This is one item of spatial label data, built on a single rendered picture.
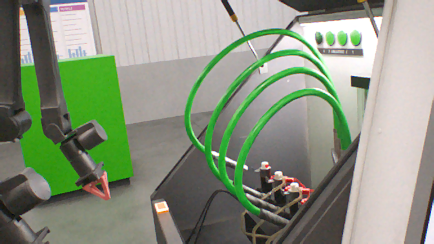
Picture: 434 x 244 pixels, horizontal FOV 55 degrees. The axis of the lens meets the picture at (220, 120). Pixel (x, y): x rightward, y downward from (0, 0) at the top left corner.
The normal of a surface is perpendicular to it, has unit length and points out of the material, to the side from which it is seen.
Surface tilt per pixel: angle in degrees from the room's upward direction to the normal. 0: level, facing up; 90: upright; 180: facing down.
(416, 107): 76
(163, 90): 90
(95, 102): 90
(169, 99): 90
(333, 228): 90
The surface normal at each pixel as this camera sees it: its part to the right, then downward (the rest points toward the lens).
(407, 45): -0.95, -0.07
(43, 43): 0.07, 0.21
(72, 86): 0.41, 0.15
